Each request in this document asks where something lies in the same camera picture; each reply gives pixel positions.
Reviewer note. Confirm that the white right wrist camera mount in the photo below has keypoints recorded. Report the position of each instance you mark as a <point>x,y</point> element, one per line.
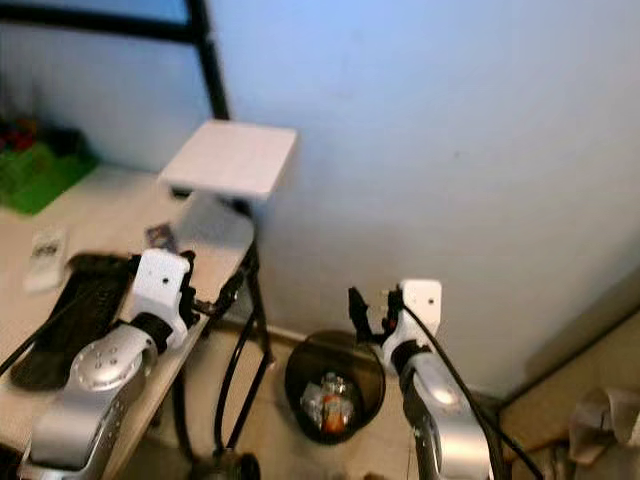
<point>422,298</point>

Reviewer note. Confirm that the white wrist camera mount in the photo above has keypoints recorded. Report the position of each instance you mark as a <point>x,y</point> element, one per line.
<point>422,298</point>
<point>163,280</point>

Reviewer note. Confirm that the grey crumpled bag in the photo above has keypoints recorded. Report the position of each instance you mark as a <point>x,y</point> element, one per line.
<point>605,420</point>

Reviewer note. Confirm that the black keyboard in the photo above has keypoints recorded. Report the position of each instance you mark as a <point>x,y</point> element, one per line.
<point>45,368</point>

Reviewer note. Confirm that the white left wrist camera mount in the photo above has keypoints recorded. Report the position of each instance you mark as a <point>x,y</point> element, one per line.
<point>163,280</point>

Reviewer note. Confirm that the black window frame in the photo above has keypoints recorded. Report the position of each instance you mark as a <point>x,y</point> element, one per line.
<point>212,60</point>

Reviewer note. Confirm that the white printed card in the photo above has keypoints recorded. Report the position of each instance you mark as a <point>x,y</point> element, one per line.
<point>45,260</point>

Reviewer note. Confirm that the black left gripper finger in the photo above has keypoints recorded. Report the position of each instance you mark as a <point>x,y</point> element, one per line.
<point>238,288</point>

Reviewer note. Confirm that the white square board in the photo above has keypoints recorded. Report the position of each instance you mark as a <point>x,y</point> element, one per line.
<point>230,160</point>

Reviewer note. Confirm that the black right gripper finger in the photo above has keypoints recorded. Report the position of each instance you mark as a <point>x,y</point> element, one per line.
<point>360,312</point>

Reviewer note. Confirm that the orange and white trash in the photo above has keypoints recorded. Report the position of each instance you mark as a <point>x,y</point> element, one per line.
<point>330,405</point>

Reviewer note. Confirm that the black round trash bin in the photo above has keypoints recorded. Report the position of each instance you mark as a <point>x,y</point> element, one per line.
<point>305,380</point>

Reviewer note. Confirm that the red and black items bundle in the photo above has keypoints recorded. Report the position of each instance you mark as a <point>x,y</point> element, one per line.
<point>25,135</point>

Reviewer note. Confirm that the small dark card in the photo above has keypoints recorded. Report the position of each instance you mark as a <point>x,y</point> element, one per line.
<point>160,237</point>

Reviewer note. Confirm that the green plastic basket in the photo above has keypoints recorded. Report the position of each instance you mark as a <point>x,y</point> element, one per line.
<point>40,180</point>

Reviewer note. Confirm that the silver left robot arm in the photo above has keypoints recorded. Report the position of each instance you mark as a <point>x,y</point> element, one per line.
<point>100,390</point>

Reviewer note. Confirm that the black desk frame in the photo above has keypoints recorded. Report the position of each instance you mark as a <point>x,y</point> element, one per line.
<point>226,400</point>

